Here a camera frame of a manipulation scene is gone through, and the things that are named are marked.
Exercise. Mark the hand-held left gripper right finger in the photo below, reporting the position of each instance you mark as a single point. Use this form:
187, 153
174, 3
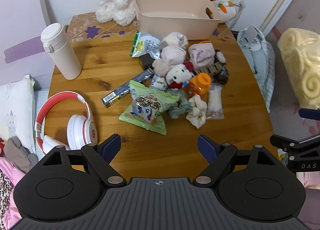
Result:
207, 146

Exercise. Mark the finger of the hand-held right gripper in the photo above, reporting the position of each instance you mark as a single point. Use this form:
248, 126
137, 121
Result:
308, 113
282, 142

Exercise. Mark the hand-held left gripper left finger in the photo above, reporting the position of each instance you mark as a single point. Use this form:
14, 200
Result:
111, 145

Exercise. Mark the cream scrunchie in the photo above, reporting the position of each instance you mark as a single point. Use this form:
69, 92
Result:
197, 112

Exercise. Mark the clear packet with white towel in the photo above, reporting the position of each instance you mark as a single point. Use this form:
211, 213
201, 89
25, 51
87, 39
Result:
215, 102

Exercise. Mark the green scrunchie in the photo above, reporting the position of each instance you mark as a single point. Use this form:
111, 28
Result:
178, 107

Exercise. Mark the green pony snack bag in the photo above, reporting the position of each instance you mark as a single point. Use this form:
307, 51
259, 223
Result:
145, 110

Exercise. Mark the black candy stick pack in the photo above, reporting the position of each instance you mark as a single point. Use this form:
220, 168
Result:
125, 88

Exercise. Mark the orange plastic bottle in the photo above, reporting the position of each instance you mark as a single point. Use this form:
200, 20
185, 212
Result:
198, 83

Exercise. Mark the small leopard print plush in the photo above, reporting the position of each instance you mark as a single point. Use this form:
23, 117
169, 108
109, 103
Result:
210, 69

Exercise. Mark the blue white tissue pack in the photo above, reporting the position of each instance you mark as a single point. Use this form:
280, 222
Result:
158, 83

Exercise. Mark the white cat plush toy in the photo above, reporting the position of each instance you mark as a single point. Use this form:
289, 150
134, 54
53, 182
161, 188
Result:
177, 73

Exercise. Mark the small black box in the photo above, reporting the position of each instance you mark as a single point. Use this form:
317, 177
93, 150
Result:
146, 62

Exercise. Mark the beige pouch with purple print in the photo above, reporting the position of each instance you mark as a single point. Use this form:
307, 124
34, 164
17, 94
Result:
200, 54

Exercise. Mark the beige plush toy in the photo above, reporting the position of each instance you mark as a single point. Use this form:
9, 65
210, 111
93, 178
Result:
170, 56

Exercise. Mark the white green snack bag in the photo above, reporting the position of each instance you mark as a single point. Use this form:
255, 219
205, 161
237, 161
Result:
145, 44

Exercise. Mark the cream plush toy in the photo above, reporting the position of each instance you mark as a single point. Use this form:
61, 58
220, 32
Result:
175, 38

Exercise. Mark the beige plastic storage basket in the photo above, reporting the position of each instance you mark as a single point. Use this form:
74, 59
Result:
175, 24

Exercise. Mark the wooden desktop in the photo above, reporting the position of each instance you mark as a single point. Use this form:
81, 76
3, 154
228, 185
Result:
100, 69

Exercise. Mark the red white headphones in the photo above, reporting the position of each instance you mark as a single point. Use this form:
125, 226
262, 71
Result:
80, 130

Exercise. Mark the yellow fleece blanket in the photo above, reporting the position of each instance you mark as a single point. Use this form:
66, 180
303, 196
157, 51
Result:
300, 69

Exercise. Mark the pale blue cloth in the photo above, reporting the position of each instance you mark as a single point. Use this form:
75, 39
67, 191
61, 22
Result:
260, 64

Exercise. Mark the grey plush toy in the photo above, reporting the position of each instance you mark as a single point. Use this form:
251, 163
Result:
17, 152

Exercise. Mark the grey plastic clip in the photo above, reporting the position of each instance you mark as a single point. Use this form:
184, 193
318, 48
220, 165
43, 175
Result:
251, 35

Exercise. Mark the white thermos bottle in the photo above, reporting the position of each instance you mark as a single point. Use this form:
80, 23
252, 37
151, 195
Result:
62, 54

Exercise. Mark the white pillow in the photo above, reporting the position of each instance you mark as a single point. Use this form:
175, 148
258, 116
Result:
15, 110

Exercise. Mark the pink cloth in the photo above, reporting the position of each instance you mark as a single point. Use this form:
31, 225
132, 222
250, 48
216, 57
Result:
11, 170

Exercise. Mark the leopard print cloth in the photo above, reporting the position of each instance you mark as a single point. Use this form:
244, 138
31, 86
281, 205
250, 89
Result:
5, 190

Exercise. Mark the brown floral table mat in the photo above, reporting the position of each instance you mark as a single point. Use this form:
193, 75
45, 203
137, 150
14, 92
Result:
85, 29

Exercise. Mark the white purple cabinet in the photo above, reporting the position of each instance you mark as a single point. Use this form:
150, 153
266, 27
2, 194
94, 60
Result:
20, 19

